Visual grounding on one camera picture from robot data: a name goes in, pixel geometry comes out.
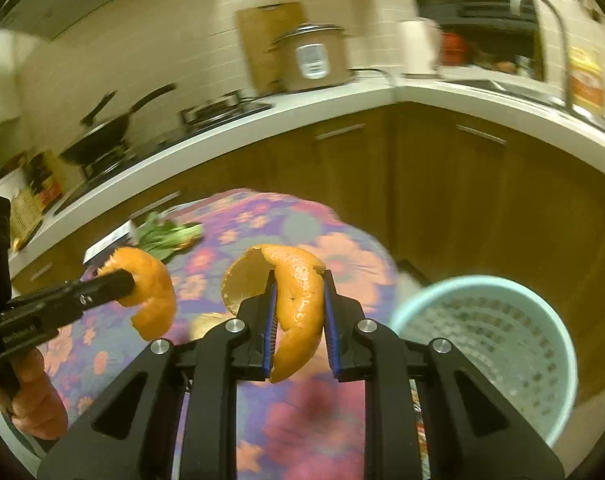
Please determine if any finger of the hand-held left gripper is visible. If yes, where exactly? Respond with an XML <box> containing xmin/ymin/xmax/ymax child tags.
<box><xmin>7</xmin><ymin>270</ymin><xmax>136</xmax><ymax>329</ymax></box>

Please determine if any white electric kettle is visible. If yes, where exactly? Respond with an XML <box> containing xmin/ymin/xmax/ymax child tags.
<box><xmin>399</xmin><ymin>16</ymin><xmax>443</xmax><ymax>77</ymax></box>

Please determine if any light blue plastic basket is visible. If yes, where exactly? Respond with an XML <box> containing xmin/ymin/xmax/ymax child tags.
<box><xmin>389</xmin><ymin>274</ymin><xmax>579</xmax><ymax>448</ymax></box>

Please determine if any yellow detergent bottle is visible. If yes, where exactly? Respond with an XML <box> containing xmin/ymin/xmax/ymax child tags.
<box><xmin>567</xmin><ymin>46</ymin><xmax>605</xmax><ymax>116</ymax></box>

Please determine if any colourful carton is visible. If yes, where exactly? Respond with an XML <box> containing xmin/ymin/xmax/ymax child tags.
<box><xmin>10</xmin><ymin>150</ymin><xmax>68</xmax><ymax>251</ymax></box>

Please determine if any small orange peel piece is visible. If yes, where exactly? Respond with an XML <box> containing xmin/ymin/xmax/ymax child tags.
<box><xmin>188</xmin><ymin>311</ymin><xmax>236</xmax><ymax>341</ymax></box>

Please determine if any wooden base cabinet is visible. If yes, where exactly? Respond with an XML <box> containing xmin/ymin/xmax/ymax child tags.
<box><xmin>7</xmin><ymin>102</ymin><xmax>605</xmax><ymax>401</ymax></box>

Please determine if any person's left hand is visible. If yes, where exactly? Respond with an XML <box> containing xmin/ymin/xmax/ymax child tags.
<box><xmin>0</xmin><ymin>349</ymin><xmax>67</xmax><ymax>440</ymax></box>

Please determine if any black wok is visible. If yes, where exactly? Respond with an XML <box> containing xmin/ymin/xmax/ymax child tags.
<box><xmin>57</xmin><ymin>82</ymin><xmax>178</xmax><ymax>166</ymax></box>

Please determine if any wooden cutting board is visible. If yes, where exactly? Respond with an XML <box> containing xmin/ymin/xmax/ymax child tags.
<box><xmin>235</xmin><ymin>1</ymin><xmax>310</xmax><ymax>96</ymax></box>

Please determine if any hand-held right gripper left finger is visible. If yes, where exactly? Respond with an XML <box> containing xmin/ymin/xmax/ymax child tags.
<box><xmin>37</xmin><ymin>270</ymin><xmax>278</xmax><ymax>480</ymax></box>

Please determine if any steel sink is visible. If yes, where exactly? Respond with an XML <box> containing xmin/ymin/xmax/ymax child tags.
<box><xmin>477</xmin><ymin>77</ymin><xmax>573</xmax><ymax>107</ymax></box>

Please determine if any red container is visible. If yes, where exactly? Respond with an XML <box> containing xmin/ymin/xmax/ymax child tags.
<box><xmin>439</xmin><ymin>32</ymin><xmax>470</xmax><ymax>66</ymax></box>

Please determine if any floral purple cloth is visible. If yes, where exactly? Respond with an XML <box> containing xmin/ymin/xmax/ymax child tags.
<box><xmin>42</xmin><ymin>187</ymin><xmax>423</xmax><ymax>480</ymax></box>

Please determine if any green leafy vegetable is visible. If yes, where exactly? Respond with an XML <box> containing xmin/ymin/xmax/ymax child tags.
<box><xmin>130</xmin><ymin>211</ymin><xmax>204</xmax><ymax>263</ymax></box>

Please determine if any curled orange peel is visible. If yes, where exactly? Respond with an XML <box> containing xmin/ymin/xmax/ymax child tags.
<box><xmin>96</xmin><ymin>246</ymin><xmax>178</xmax><ymax>342</ymax></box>

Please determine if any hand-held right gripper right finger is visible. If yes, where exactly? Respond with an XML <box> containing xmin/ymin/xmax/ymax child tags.
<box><xmin>322</xmin><ymin>270</ymin><xmax>565</xmax><ymax>480</ymax></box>

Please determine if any black gas stove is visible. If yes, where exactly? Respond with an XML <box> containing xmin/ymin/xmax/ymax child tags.
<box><xmin>52</xmin><ymin>91</ymin><xmax>276</xmax><ymax>211</ymax></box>

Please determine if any beige rice cooker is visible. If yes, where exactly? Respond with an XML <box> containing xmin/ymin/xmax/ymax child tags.
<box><xmin>267</xmin><ymin>23</ymin><xmax>353</xmax><ymax>92</ymax></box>

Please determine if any large orange peel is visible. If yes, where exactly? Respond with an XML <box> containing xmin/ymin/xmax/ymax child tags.
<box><xmin>221</xmin><ymin>244</ymin><xmax>328</xmax><ymax>385</ymax></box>

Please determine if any steel kitchen faucet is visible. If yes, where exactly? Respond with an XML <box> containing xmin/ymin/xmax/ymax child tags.
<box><xmin>509</xmin><ymin>0</ymin><xmax>575</xmax><ymax>111</ymax></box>

